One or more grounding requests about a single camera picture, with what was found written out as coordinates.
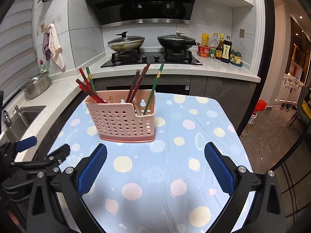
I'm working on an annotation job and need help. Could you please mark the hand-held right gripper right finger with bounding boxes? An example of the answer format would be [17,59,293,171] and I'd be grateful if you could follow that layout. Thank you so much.
[204,142,287,233]

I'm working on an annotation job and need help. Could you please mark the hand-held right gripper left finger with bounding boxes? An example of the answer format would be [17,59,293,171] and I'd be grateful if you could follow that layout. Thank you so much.
[24,143,108,233]

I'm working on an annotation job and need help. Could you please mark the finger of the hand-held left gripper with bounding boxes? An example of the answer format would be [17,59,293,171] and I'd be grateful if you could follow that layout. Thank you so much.
[0,136,38,162]
[10,144,71,176]

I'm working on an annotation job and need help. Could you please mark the pink perforated utensil holder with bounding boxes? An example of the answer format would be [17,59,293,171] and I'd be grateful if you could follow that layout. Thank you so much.
[85,90,156,142]

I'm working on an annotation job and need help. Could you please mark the dark red chopstick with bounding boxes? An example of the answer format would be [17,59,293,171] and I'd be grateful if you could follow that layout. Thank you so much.
[77,84,104,103]
[132,63,151,102]
[130,67,148,103]
[75,79,107,103]
[126,70,141,103]

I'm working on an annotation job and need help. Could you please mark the green and red chopstick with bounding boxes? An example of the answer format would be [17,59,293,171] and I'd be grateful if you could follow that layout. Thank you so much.
[86,67,98,96]

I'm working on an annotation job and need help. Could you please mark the stainless steel sink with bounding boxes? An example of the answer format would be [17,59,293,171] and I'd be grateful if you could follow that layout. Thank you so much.
[0,105,46,142]

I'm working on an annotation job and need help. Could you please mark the steel sink faucet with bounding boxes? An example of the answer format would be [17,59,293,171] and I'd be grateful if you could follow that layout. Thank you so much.
[2,110,12,128]

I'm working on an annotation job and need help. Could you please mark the plastic oil jug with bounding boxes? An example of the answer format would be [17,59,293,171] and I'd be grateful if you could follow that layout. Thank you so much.
[241,113,258,137]

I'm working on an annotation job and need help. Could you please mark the steel colander bowl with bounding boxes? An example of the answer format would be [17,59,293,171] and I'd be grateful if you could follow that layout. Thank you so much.
[21,71,51,99]

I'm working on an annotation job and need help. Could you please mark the blue printed tablecloth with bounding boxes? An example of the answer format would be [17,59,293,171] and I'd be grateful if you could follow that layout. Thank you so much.
[46,92,255,233]

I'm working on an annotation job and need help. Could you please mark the green dish soap bottle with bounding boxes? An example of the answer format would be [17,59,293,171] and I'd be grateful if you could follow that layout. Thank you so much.
[39,60,50,75]

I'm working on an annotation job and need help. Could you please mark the red bag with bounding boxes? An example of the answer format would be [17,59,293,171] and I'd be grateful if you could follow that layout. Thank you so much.
[254,98,268,112]

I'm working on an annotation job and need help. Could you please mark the grey base cabinet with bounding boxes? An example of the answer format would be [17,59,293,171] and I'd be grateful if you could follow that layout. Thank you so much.
[36,75,258,136]

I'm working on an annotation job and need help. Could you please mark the black built-in oven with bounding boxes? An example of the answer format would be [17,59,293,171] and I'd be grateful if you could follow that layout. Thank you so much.
[106,79,191,95]

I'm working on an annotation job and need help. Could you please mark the purple cloth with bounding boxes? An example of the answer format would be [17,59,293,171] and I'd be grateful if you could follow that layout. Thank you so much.
[42,27,52,61]

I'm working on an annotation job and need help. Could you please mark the white towel pink trim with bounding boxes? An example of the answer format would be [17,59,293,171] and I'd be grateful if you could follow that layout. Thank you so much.
[48,23,66,72]

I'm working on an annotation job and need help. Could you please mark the striped window blind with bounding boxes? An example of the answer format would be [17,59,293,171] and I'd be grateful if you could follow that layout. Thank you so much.
[0,0,40,107]

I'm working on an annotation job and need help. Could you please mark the chair with yellow cushion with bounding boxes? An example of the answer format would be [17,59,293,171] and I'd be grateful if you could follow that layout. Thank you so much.
[290,86,311,129]

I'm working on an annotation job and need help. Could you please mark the white sideboard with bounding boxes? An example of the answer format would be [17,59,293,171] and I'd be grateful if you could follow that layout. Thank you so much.
[274,76,304,105]

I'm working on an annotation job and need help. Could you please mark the green condiment rack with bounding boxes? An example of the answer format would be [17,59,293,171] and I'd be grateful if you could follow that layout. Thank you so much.
[230,50,243,68]

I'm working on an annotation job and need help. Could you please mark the brown sauce bottle yellow cap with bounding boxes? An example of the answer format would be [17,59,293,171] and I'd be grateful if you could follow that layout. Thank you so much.
[215,33,225,60]

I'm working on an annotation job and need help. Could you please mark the dark soy sauce bottle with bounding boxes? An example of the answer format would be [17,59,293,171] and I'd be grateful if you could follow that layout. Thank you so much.
[221,36,233,62]

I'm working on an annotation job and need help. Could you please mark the red instant noodle cup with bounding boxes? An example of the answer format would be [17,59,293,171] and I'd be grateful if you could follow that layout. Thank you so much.
[197,45,211,57]

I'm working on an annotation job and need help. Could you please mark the black gas cooktop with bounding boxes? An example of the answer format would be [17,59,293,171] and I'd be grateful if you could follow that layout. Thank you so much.
[100,48,203,68]

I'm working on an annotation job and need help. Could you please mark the cream wok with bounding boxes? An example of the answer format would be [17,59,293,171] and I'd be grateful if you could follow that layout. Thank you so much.
[107,40,145,53]

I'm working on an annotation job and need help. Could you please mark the clear oil bottle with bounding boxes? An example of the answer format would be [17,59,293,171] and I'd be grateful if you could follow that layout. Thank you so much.
[210,33,219,50]

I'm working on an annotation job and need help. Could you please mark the glass wok lid black knob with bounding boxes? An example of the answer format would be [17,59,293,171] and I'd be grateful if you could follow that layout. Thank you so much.
[107,31,145,45]

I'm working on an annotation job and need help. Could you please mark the black frying pan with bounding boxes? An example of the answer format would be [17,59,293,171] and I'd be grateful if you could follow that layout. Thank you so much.
[157,37,201,49]

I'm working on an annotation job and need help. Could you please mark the glass pan lid white handle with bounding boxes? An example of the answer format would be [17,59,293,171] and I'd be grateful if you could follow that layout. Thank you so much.
[157,30,196,42]

